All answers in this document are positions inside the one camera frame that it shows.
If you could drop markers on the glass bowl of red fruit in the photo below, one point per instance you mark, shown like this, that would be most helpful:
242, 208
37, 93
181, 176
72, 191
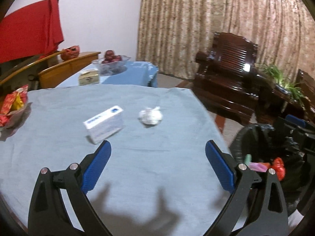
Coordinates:
111, 64

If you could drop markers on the beige tissue box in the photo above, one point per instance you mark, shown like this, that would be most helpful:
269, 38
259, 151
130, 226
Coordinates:
87, 77

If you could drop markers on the grey blue tablecloth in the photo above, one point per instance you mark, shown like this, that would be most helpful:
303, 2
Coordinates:
158, 180

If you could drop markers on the dark wooden armchair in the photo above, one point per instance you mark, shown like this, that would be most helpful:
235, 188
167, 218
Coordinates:
227, 78

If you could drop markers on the green potted plant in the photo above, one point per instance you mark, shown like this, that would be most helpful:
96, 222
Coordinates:
281, 80

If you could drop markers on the dark wooden side table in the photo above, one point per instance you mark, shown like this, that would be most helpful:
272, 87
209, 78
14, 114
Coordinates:
274, 104

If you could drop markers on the black lined trash bin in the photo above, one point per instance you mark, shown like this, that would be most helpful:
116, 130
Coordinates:
264, 144

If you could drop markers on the white paper ball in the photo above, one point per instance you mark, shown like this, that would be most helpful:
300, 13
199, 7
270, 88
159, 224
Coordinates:
150, 116

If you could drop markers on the light blue table cover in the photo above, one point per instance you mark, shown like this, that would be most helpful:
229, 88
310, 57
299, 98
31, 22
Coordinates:
137, 73

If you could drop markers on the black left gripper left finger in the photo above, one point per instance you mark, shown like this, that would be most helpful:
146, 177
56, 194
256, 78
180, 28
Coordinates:
47, 212

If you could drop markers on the white alcohol pads box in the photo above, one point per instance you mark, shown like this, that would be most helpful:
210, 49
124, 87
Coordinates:
104, 124

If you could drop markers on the bowl of red snack packets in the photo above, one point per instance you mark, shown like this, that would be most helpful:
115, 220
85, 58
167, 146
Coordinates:
13, 107

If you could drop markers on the beige patterned curtain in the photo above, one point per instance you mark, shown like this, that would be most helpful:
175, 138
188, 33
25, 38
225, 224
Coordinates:
171, 32

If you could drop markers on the pink face mask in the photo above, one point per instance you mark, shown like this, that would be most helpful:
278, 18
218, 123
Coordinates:
258, 167

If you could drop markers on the mint green rubber glove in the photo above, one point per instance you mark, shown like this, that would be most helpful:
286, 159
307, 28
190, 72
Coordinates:
247, 159

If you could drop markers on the red cloth cover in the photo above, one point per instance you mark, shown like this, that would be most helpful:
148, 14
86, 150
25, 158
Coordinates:
34, 29

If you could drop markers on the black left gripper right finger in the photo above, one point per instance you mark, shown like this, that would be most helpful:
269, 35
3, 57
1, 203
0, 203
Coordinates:
256, 205

